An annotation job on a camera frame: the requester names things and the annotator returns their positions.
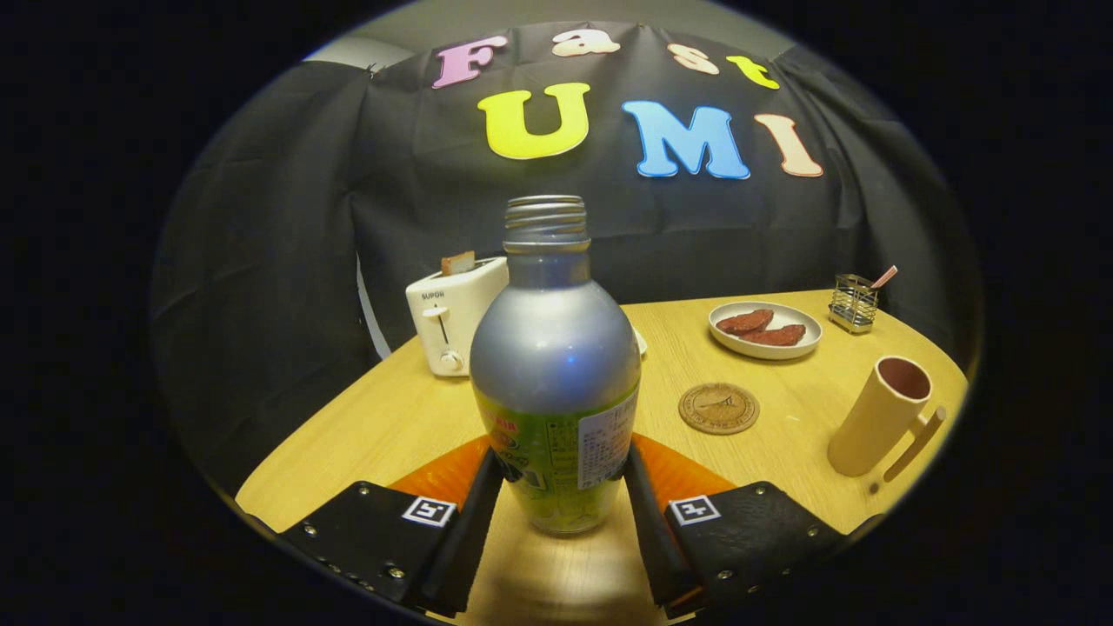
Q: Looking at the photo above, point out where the round cork coaster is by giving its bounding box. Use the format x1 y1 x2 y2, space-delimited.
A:
678 383 761 436

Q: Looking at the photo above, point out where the wooden table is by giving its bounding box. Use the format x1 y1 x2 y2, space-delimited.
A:
235 290 970 626

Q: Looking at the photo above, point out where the brown sausage piece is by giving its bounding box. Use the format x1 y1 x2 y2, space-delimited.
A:
716 309 775 336
739 323 807 347

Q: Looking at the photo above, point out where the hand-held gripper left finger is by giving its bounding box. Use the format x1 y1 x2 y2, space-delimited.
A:
278 435 505 620

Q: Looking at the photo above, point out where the round white plate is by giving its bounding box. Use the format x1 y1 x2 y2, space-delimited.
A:
708 301 823 361

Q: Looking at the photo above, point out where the silver bottle with green label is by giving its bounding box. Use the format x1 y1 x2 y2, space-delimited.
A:
470 195 643 536

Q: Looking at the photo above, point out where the cream cup with wooden handle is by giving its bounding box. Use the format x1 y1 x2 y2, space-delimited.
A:
827 355 948 484

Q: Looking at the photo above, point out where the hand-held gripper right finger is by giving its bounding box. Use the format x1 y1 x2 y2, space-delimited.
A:
624 432 849 620

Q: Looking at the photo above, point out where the wire basket holder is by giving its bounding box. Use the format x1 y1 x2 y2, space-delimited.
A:
828 274 880 335

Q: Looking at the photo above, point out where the white toaster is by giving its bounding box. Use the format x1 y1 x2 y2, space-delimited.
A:
405 256 510 378

